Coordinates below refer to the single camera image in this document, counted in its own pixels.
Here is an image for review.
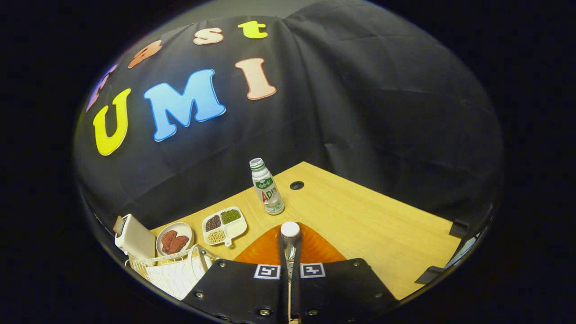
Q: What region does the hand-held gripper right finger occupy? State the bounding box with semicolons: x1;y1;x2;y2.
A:
290;223;399;324

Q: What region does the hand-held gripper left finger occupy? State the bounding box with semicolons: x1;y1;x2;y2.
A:
182;223;288;324

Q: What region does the white wire dish rack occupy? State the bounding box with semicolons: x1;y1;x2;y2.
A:
125;244;221;301

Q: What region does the white divided bean dish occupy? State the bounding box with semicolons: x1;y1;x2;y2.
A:
202;206;248;248

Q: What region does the round plate with meat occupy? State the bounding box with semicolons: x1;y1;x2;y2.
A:
156;222;194;257

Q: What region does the white drip tray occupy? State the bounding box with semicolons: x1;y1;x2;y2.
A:
146;256;212;300

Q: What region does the white green-label drink bottle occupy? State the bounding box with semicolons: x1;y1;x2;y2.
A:
249;157;285;216

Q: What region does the white toaster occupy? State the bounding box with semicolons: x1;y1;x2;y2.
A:
114;214;156;261

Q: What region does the black table edge bracket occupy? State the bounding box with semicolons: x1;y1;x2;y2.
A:
414;265;447;285
449;219;471;239

